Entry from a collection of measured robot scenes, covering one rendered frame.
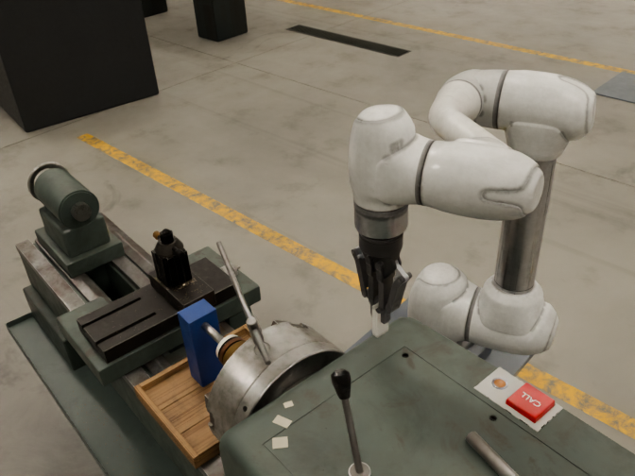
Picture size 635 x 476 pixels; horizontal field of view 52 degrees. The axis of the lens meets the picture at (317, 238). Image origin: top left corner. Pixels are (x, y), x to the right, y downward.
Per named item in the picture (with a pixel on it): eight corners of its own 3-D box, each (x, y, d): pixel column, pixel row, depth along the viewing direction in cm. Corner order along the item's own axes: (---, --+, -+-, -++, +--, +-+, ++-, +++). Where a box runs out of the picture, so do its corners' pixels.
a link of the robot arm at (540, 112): (477, 318, 190) (556, 338, 181) (462, 354, 177) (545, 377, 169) (509, 58, 148) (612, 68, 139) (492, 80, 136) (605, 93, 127)
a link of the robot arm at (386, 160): (337, 208, 104) (417, 224, 99) (334, 117, 95) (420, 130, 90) (364, 177, 112) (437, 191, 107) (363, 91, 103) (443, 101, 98)
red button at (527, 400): (554, 408, 114) (556, 399, 113) (534, 426, 111) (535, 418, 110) (524, 388, 118) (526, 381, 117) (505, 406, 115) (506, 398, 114)
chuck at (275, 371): (366, 410, 153) (344, 322, 133) (262, 503, 140) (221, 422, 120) (355, 401, 155) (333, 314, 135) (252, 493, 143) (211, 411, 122)
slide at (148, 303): (239, 294, 196) (237, 281, 193) (107, 364, 174) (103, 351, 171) (207, 267, 208) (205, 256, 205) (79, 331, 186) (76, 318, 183)
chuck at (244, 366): (355, 401, 155) (333, 314, 135) (252, 493, 143) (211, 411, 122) (331, 381, 161) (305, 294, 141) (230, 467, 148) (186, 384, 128)
